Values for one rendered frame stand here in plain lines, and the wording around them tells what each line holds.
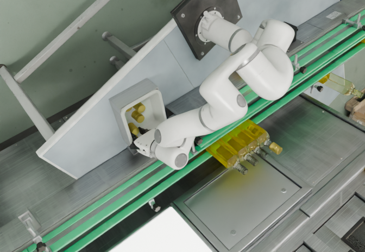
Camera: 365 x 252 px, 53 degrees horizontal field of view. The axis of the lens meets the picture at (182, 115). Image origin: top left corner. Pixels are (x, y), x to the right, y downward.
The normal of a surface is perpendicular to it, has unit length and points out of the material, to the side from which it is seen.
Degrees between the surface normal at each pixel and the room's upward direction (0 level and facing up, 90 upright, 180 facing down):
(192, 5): 2
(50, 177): 90
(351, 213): 90
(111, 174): 90
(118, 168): 90
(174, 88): 0
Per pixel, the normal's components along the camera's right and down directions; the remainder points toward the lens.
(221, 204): -0.12, -0.72
